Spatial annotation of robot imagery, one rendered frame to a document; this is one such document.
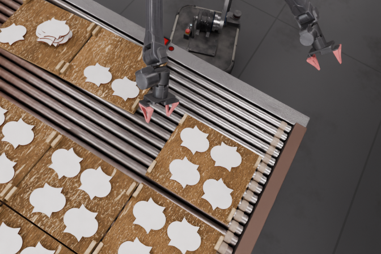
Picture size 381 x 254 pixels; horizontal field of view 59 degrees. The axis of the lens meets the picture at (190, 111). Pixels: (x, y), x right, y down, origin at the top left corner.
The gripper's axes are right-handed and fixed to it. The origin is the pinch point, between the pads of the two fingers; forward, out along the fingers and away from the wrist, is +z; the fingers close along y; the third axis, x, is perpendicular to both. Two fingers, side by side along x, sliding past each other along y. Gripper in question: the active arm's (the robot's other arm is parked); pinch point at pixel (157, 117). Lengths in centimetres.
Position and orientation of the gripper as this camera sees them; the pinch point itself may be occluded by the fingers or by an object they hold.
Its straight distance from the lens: 128.0
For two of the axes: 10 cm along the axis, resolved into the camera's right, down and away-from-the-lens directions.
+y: -7.5, 2.3, -6.2
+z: -1.2, 8.7, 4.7
